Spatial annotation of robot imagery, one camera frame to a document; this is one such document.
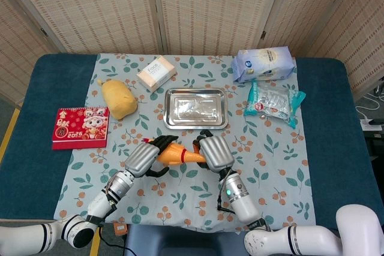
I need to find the teal clear snack package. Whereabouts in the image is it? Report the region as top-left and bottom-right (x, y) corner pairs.
(243, 80), (307, 129)

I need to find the black floor cable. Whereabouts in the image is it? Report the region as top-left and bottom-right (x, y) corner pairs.
(98, 227), (134, 256)

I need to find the small orange tag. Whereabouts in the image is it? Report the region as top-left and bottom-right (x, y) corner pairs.
(113, 221), (129, 236)

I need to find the orange rubber chicken toy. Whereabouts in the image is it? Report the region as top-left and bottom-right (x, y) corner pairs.
(141, 137), (208, 167)

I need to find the white floor cable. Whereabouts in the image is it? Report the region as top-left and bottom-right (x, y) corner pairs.
(355, 86), (384, 121)

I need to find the yellow plush toy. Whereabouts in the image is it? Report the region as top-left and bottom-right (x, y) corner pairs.
(96, 78), (139, 121)

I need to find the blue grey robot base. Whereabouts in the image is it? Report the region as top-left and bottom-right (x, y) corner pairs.
(124, 225), (253, 256)

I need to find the floral tablecloth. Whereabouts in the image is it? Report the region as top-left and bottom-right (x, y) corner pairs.
(53, 53), (316, 233)

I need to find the stainless steel tray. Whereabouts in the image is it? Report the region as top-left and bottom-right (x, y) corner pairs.
(163, 87), (230, 130)

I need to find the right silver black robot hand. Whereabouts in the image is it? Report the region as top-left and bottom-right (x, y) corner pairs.
(191, 129), (235, 173)

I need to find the dark teal table cover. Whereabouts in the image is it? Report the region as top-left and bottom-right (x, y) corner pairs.
(0, 53), (384, 230)

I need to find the white power strip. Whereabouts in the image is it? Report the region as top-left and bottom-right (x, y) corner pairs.
(359, 118), (384, 131)

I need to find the red 2026 desk calendar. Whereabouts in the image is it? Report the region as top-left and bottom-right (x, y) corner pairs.
(51, 106), (110, 150)

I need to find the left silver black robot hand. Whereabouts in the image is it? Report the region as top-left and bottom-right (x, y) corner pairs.
(124, 135), (181, 179)

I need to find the beige face soap box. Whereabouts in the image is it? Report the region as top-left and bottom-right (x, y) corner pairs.
(136, 55), (177, 93)

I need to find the woven folding screen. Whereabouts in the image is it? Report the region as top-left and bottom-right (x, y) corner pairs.
(0, 0), (384, 104)

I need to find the light blue tissue package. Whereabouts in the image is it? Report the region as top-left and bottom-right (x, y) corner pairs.
(230, 46), (297, 84)

